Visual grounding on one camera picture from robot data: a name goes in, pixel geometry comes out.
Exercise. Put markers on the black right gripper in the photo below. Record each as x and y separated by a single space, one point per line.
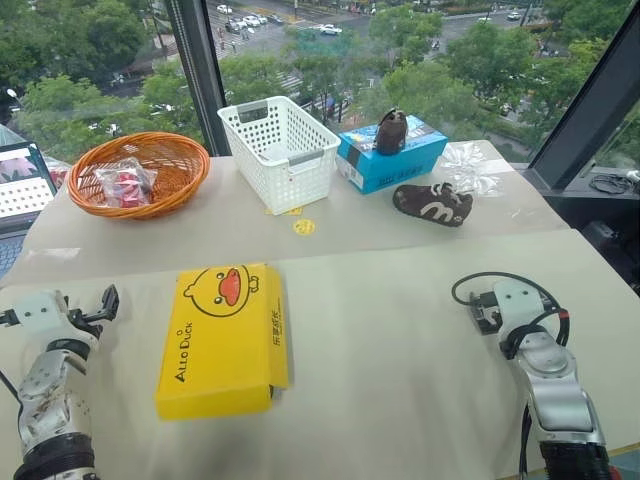
489 317

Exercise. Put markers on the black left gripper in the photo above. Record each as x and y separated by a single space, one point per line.
85 320

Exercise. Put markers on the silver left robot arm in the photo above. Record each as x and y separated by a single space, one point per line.
47 395

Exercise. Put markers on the blue shoe box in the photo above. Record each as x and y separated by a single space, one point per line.
395 167

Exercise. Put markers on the yellow duck shoe box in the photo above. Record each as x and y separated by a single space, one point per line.
220 345

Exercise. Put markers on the crumpled clear plastic wrap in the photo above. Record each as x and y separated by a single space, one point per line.
470 167

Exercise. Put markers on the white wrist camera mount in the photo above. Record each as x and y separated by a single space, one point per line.
40 311
520 302

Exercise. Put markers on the black slanted window frame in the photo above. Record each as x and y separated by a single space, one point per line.
590 110

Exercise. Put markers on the red packet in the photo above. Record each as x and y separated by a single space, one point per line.
60 177

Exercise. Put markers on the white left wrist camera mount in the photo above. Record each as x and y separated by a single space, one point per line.
40 311

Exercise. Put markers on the black window frame post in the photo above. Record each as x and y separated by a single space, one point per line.
195 65

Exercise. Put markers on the black equipment beside table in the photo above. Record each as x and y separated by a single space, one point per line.
612 250

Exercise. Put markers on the round yellow sticker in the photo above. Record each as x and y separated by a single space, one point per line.
303 227

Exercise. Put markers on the white perforated plastic basket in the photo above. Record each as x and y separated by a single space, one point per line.
295 185

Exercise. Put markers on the open laptop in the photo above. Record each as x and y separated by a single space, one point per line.
22 195

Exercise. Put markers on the clear bag with red items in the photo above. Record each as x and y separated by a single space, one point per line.
125 182

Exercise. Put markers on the beige paper table cover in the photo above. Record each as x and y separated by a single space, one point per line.
360 240
380 360

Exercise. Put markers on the brown child shoe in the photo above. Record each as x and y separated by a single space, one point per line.
430 205
392 132

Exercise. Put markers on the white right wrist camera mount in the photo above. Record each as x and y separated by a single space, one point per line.
520 302

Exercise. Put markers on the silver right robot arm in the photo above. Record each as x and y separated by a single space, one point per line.
560 395

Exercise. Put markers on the orange wicker basket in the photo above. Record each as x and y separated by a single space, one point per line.
180 165

